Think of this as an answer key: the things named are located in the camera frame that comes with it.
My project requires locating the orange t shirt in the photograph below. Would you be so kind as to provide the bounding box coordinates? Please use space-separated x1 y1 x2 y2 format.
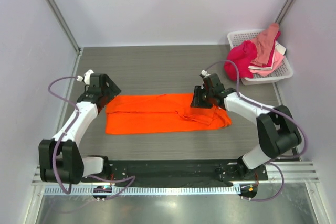
105 93 232 135

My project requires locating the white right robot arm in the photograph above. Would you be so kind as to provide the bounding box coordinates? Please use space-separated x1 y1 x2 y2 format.
191 70 302 178

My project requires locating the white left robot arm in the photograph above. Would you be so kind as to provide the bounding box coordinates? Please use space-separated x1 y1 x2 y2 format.
38 70 121 184

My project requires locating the magenta t shirt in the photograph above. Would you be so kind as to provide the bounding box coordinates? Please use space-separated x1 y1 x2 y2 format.
224 41 257 81

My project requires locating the salmon pink t shirt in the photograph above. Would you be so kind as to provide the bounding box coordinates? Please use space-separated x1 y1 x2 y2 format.
251 23 281 67

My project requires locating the light pink t shirt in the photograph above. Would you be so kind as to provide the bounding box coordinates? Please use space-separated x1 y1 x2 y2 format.
249 52 285 77

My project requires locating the white perforated plastic basket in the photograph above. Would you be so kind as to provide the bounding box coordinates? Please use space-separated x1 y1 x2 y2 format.
227 29 293 85

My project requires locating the white folded t shirt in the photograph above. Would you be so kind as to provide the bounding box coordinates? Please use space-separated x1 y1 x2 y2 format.
274 40 287 56

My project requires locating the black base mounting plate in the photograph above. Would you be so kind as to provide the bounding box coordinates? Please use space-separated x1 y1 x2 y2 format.
95 159 268 188

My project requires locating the white slotted cable duct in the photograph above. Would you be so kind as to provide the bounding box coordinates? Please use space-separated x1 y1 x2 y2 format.
43 185 241 196

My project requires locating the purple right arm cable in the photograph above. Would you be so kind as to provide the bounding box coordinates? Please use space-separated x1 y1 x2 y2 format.
201 59 308 203

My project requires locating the aluminium rail frame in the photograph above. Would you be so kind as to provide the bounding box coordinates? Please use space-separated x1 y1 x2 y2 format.
31 161 320 186

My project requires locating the left aluminium corner post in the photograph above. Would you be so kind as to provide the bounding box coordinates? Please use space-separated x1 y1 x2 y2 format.
46 0 81 55

